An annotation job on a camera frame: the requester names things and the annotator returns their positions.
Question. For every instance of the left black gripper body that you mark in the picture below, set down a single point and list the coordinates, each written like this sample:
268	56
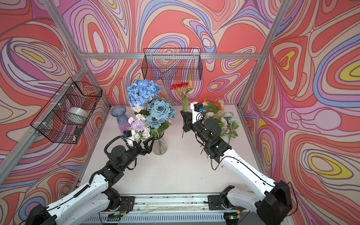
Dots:
131	154

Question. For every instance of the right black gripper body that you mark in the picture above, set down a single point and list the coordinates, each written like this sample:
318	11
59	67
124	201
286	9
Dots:
197	128

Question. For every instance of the clear ribbed glass vase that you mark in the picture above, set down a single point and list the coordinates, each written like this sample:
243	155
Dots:
159	145

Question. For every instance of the white green flower bunch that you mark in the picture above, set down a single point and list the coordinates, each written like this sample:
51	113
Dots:
227	122

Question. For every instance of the teal rose flower stem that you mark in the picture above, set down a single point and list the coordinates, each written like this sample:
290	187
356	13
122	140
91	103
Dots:
160	113

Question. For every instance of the white purple mixed bouquet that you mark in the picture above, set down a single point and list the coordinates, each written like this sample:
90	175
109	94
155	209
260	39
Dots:
139	125

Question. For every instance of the red flower stem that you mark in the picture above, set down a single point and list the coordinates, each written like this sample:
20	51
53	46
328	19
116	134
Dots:
183	89

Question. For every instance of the blue purple glass vase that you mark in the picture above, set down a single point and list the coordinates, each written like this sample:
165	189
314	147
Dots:
119	113

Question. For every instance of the blue hydrangea flower stem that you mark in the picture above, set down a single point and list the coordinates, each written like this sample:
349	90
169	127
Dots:
141	92

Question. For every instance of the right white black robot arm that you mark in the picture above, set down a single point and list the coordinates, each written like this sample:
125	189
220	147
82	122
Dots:
271	200

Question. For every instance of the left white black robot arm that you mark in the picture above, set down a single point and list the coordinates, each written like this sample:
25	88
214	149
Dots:
97	194

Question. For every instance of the orange flower stem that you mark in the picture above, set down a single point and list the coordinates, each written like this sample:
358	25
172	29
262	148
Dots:
220	105

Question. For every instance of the small black device in basket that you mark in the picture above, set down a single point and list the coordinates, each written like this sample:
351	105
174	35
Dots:
76	134

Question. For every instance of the white tape roll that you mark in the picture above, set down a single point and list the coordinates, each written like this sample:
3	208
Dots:
78	112

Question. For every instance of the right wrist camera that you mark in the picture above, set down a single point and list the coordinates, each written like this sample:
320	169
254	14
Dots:
197	111

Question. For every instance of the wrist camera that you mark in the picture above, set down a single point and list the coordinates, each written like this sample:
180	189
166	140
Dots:
129	137
197	111

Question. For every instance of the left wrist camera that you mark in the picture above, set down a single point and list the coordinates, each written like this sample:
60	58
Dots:
129	137

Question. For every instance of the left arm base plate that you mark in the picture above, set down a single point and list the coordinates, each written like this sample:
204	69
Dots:
121	204

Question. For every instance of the black wire basket back wall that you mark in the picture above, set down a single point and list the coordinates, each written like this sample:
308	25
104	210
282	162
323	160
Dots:
177	64

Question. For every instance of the black wire basket wall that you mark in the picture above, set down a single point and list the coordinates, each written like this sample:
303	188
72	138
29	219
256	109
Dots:
177	64
58	125

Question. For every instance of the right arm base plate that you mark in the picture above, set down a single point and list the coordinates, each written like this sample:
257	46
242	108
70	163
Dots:
218	202

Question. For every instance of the black wire basket left wall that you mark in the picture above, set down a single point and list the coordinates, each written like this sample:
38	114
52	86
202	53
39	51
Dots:
58	125

